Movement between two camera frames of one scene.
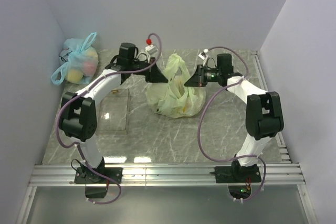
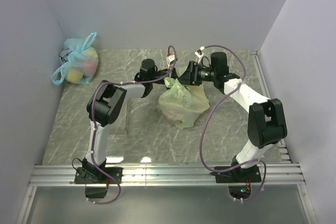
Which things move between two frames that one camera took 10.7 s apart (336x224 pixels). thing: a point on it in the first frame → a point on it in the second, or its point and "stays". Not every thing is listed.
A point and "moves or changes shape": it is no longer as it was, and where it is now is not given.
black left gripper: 154,75 → 169,83
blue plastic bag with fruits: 80,60 stays
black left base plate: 84,176 stays
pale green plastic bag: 172,98 moves or changes shape
